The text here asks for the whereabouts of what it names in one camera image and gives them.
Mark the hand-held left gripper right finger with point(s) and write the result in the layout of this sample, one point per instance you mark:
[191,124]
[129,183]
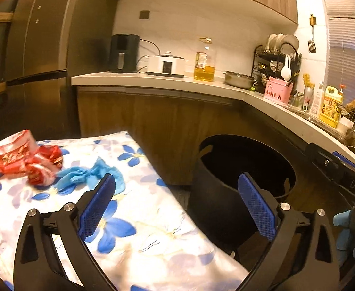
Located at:
[257,207]

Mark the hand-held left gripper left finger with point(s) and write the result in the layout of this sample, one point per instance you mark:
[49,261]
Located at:
[97,206]

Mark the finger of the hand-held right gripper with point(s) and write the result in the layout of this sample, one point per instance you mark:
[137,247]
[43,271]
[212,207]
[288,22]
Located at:
[344,159]

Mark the black trash bin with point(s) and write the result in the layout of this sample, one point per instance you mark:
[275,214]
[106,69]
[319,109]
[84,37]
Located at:
[216,206]

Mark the person's right hand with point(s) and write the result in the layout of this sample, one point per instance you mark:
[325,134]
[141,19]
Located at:
[342,218]

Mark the blue disposable glove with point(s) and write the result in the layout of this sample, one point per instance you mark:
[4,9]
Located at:
[83,174]

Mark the yellow detergent jug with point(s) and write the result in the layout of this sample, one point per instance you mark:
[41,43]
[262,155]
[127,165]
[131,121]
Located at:
[330,107]

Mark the white detergent bottle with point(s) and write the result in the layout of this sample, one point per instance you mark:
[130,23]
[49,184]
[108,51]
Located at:
[317,101]

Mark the floral blue white tablecloth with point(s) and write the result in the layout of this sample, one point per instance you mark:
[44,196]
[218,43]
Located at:
[153,242]

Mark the silver drink can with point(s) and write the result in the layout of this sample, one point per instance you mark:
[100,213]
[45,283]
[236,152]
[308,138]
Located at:
[307,101]

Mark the yellow scrub brush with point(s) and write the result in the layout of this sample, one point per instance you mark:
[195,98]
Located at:
[307,80]

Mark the red white plastic wrapper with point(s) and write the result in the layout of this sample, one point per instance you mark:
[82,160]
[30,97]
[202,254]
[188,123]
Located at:
[16,157]

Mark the pink utensil basket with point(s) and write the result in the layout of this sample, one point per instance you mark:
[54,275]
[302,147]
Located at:
[277,91]

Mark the wooden kitchen counter cabinet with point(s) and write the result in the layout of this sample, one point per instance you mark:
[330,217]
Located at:
[153,121]

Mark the white rice spoon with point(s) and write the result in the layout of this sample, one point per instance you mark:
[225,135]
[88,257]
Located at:
[286,72]

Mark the window blinds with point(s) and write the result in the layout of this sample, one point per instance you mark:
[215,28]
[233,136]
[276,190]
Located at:
[350,51]

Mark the black dish rack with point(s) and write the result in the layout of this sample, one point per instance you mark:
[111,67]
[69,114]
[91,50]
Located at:
[276,63]

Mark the hanging metal spatula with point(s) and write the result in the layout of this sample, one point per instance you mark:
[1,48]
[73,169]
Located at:
[312,44]

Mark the metal bowl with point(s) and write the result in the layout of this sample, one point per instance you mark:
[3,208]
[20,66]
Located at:
[238,80]

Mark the cooking oil bottle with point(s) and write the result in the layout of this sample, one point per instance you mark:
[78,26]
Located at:
[204,66]

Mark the black air fryer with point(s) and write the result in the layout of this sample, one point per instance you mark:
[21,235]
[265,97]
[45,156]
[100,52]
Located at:
[123,53]

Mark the white electric cooker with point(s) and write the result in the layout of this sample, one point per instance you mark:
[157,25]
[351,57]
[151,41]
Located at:
[166,65]

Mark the dark steel refrigerator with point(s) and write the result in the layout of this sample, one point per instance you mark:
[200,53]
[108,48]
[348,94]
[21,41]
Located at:
[53,36]

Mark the dark wall outlet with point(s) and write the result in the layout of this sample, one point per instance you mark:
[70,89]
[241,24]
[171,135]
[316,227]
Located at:
[145,14]

